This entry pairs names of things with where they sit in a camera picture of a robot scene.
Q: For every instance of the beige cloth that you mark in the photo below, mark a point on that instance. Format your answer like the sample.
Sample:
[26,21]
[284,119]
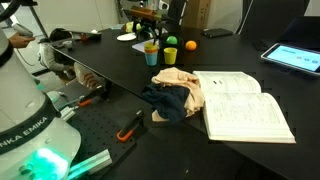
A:
[180,80]

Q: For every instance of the orange plastic cup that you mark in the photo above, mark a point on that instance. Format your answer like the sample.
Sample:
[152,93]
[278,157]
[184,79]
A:
[151,51]

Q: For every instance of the navy blue cloth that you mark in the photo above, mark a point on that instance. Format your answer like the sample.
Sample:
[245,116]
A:
[166,100]

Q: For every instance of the tablet with lit screen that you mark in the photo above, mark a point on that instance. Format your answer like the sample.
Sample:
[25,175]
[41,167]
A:
[293,58]

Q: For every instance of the brown wrist camera box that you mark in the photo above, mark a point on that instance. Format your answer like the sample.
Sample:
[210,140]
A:
[146,13]

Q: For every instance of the aluminium rail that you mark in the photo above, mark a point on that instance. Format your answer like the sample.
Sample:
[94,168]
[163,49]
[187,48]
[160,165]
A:
[90,163]
[67,113]

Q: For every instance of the black bowl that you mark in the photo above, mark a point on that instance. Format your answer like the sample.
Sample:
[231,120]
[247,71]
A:
[180,42]

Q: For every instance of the UIST booklet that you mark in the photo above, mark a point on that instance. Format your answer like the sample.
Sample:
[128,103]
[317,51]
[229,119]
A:
[138,46]

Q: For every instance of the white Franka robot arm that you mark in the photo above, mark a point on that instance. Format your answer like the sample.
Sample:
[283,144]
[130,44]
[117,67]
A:
[23,100]

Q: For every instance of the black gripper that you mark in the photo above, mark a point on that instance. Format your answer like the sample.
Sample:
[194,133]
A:
[150,22]

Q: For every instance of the yellow plastic cup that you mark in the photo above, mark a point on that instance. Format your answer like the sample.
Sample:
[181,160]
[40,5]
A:
[151,45]

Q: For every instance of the orange fruit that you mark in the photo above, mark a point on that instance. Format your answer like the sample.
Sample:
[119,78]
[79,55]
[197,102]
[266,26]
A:
[191,45]

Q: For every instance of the grey handheld controller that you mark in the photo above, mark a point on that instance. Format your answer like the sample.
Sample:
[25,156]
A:
[23,30]

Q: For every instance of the black flat device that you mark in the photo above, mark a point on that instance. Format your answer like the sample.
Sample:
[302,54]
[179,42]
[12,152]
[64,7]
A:
[216,32]

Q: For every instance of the black orange clamp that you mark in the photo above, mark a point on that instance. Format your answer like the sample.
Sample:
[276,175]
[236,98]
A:
[130,126]
[90,97]

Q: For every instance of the striped beige fabric item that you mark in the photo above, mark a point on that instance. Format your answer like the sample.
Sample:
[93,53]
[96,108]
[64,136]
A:
[88,76]

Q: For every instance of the blue plastic cup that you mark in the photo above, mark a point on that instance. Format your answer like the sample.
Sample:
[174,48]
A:
[151,59]

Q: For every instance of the black upright panel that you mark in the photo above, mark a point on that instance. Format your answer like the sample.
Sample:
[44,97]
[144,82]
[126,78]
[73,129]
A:
[270,20]

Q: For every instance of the black perforated board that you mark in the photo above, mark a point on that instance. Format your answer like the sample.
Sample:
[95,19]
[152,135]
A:
[96,130]

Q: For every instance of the open white book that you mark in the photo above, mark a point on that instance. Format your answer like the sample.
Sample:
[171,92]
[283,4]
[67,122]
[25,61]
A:
[240,106]

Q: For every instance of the person's hand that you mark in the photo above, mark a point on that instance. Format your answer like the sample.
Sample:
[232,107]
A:
[20,41]

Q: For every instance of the yellow green toy fruit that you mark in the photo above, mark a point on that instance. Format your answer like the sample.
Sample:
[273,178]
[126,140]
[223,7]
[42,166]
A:
[131,27]

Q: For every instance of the person in grey top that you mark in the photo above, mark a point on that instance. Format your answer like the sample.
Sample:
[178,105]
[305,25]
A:
[53,56]

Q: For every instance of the white plate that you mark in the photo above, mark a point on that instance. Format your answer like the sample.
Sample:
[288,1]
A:
[126,37]

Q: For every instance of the black tripod leg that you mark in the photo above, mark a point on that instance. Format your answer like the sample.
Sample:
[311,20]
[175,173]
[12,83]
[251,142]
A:
[39,20]

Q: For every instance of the yellow-green plastic cup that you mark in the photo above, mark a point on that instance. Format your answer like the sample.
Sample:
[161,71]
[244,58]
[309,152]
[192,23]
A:
[170,56]

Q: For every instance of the green ball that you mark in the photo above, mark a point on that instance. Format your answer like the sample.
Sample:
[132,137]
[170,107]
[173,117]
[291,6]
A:
[172,40]

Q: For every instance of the cardboard box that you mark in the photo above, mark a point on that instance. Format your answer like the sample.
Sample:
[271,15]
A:
[196,13]

